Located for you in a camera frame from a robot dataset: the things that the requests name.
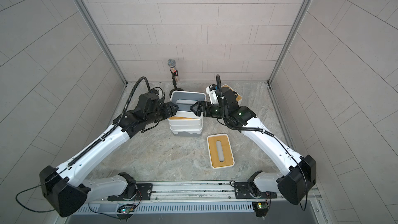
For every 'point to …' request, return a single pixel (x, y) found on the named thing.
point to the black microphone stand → (171, 63)
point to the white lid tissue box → (198, 131)
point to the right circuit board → (261, 208)
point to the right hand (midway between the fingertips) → (197, 109)
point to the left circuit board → (125, 213)
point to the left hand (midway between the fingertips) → (178, 107)
